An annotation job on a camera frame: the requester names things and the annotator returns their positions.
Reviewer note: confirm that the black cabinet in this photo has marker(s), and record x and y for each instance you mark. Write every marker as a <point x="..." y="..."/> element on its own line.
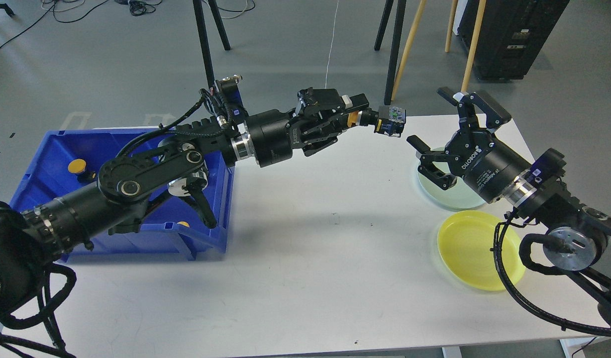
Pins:
<point x="512" y="34"/>

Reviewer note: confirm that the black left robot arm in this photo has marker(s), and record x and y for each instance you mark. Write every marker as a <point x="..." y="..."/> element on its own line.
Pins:
<point x="144" y="174"/>

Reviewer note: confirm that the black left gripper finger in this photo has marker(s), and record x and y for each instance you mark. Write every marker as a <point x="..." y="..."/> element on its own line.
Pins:
<point x="325" y="134"/>
<point x="317" y="106"/>

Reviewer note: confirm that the light green plate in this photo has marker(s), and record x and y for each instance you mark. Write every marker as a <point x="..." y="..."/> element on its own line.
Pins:
<point x="457" y="198"/>

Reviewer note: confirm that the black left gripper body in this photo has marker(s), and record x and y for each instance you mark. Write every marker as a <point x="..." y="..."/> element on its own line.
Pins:
<point x="273" y="136"/>

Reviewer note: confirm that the yellow push button back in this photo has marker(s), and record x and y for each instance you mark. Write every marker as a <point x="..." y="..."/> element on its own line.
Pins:
<point x="78" y="167"/>

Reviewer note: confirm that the wooden stand legs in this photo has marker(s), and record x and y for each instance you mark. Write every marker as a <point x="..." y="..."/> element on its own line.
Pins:
<point x="396" y="73"/>

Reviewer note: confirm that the blue plastic bin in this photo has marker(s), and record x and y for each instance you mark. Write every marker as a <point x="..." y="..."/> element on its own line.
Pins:
<point x="47" y="177"/>

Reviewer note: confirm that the yellow plate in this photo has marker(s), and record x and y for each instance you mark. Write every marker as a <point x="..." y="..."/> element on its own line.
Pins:
<point x="465" y="241"/>

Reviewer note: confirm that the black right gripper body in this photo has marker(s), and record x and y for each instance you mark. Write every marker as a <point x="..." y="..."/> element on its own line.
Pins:
<point x="486" y="164"/>

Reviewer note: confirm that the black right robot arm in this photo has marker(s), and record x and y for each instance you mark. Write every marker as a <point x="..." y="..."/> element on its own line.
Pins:
<point x="577" y="235"/>

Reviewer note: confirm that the black tripod legs right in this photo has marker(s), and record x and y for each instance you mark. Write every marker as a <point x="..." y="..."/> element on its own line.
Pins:
<point x="400" y="9"/>

